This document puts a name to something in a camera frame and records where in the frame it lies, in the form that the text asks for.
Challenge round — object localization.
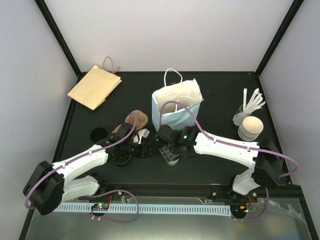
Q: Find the black frame post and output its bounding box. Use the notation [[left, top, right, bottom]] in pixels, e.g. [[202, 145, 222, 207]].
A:
[[255, 0, 304, 77], [34, 0, 82, 78]]

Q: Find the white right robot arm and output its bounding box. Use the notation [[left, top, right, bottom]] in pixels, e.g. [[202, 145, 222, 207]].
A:
[[155, 125, 283, 203]]

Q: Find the black frame post left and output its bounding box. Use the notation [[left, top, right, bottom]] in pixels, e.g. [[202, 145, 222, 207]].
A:
[[34, 0, 82, 78]]

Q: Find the black circuit board with leds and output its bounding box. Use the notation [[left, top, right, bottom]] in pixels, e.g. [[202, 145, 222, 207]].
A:
[[91, 203, 110, 211]]

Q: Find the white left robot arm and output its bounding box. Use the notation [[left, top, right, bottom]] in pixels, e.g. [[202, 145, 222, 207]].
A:
[[22, 123, 157, 215]]

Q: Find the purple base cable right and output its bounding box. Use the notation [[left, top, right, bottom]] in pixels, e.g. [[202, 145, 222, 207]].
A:
[[231, 187, 270, 223]]

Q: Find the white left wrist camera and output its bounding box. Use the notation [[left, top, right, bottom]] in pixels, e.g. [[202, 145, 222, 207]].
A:
[[132, 128, 150, 144]]

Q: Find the brown kraft paper bag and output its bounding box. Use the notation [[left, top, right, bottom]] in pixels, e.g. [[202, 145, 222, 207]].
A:
[[67, 65, 122, 110]]

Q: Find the stack of white paper cups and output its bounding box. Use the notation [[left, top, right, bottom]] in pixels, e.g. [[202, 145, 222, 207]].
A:
[[238, 116, 264, 142]]

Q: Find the light blue paper bag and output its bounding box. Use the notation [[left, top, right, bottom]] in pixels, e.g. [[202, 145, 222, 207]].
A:
[[151, 68, 204, 131]]

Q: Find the stack of black lids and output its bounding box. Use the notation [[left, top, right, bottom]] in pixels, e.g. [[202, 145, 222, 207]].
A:
[[110, 150, 132, 167]]

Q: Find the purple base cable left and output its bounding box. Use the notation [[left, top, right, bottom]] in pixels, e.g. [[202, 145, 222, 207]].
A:
[[88, 189, 140, 223]]

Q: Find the clear cup of stirrers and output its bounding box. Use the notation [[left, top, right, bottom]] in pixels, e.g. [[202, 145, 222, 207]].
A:
[[232, 88, 266, 127]]

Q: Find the black paper coffee cup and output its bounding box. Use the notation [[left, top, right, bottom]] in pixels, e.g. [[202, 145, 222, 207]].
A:
[[89, 127, 108, 143]]

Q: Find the white paper coffee cup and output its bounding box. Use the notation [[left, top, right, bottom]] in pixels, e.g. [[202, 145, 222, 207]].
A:
[[167, 159, 179, 166]]

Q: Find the light blue cable duct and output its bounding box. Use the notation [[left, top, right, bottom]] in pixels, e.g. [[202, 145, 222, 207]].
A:
[[54, 202, 231, 217]]

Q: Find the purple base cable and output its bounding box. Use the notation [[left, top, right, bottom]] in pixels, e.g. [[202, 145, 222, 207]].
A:
[[88, 189, 140, 223], [231, 187, 270, 223]]

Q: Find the black frame post right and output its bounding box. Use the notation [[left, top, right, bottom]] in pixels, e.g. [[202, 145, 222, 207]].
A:
[[255, 0, 304, 77]]

